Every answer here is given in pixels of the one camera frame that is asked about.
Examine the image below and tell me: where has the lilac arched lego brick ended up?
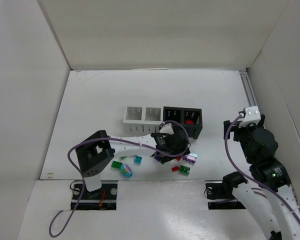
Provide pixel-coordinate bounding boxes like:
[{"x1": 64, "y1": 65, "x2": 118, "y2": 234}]
[{"x1": 182, "y1": 155, "x2": 197, "y2": 164}]

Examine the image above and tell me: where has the red round lego piece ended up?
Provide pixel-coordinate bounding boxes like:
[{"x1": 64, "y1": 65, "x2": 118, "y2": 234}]
[{"x1": 185, "y1": 119, "x2": 195, "y2": 125}]

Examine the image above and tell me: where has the purple lego brick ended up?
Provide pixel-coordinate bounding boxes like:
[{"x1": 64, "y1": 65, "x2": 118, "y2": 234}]
[{"x1": 154, "y1": 156, "x2": 162, "y2": 163}]

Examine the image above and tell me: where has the small red lego brick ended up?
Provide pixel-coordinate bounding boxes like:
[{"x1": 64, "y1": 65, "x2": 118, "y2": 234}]
[{"x1": 171, "y1": 166, "x2": 180, "y2": 172}]

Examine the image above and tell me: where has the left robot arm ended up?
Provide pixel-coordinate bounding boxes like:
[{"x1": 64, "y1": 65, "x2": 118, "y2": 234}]
[{"x1": 73, "y1": 130, "x2": 190, "y2": 192}]

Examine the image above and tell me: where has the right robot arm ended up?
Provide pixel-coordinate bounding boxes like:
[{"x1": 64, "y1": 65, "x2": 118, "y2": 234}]
[{"x1": 222, "y1": 111, "x2": 300, "y2": 240}]

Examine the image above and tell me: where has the black double bin container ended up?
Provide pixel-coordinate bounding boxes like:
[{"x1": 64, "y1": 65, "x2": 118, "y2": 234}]
[{"x1": 163, "y1": 106, "x2": 203, "y2": 140}]

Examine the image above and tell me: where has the green lego brick right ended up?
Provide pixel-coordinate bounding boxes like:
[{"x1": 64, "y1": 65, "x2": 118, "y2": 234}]
[{"x1": 179, "y1": 165, "x2": 191, "y2": 176}]

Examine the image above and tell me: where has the teal small lego brick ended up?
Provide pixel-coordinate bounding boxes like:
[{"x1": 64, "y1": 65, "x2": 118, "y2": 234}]
[{"x1": 134, "y1": 155, "x2": 143, "y2": 165}]

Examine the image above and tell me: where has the white double bin container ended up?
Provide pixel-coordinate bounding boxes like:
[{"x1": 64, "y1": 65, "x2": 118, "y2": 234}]
[{"x1": 123, "y1": 106, "x2": 163, "y2": 136}]

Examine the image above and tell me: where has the teal printed oval lego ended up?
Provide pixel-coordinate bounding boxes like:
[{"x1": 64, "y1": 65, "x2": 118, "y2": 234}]
[{"x1": 120, "y1": 164, "x2": 133, "y2": 178}]

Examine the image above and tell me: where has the green lego brick lower left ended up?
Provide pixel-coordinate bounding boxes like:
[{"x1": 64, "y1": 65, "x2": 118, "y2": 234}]
[{"x1": 111, "y1": 161, "x2": 122, "y2": 170}]

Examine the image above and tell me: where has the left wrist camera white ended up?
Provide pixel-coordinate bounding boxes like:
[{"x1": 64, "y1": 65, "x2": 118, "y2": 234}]
[{"x1": 159, "y1": 122, "x2": 174, "y2": 135}]

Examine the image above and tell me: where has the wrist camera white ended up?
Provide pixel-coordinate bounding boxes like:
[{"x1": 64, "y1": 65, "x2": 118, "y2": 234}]
[
  {"x1": 159, "y1": 122, "x2": 174, "y2": 135},
  {"x1": 238, "y1": 105, "x2": 261, "y2": 128}
]

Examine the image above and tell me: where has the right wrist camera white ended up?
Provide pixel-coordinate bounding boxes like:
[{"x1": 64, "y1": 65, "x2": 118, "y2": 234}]
[{"x1": 238, "y1": 105, "x2": 261, "y2": 128}]

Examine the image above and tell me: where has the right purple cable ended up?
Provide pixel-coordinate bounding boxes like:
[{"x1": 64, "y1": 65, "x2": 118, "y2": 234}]
[{"x1": 225, "y1": 115, "x2": 300, "y2": 240}]

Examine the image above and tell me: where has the aluminium rail right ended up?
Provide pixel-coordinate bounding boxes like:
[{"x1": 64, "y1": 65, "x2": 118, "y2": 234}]
[{"x1": 239, "y1": 70, "x2": 258, "y2": 107}]

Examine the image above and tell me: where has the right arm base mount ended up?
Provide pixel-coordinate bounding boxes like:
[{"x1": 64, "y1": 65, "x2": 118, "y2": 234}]
[{"x1": 204, "y1": 181, "x2": 245, "y2": 210}]

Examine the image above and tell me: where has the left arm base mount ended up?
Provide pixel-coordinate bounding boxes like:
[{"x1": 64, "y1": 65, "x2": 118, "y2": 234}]
[{"x1": 69, "y1": 180, "x2": 118, "y2": 211}]

